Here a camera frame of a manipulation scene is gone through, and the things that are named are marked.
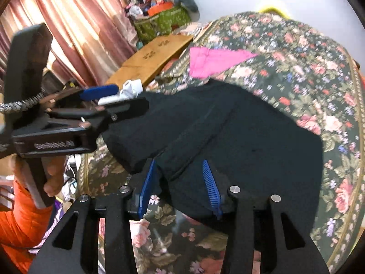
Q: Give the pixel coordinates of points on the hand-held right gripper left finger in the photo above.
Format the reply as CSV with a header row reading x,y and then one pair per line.
x,y
145,191

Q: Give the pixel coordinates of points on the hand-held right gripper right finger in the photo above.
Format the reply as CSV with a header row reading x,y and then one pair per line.
x,y
212,191

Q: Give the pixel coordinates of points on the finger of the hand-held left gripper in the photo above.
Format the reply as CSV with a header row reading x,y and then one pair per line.
x,y
125,108
99,92

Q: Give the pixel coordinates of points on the black pants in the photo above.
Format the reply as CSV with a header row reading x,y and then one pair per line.
x,y
228,137

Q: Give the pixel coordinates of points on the person's left hand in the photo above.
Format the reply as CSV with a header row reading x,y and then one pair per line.
x,y
55,177

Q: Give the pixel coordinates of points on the white crumpled cloth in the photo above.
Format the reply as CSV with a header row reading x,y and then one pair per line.
x,y
128,91

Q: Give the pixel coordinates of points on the wooden folding table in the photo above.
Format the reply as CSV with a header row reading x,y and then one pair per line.
x,y
154,57

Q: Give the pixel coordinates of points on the pink striped curtain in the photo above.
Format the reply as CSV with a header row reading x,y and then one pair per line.
x,y
77,25

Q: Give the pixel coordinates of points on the green storage bag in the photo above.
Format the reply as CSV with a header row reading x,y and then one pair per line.
x,y
162,24

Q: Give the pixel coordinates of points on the striped cloth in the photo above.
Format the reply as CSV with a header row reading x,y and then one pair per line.
x,y
191,30

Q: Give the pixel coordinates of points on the pink cloth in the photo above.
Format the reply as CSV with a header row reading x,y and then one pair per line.
x,y
216,61

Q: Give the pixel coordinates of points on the orange box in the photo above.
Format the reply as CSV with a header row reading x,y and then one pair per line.
x,y
161,8

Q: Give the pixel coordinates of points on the floral blanket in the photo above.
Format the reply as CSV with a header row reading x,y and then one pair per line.
x,y
313,71

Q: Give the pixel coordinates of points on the yellow foam tube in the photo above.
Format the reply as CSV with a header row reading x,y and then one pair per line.
x,y
273,9

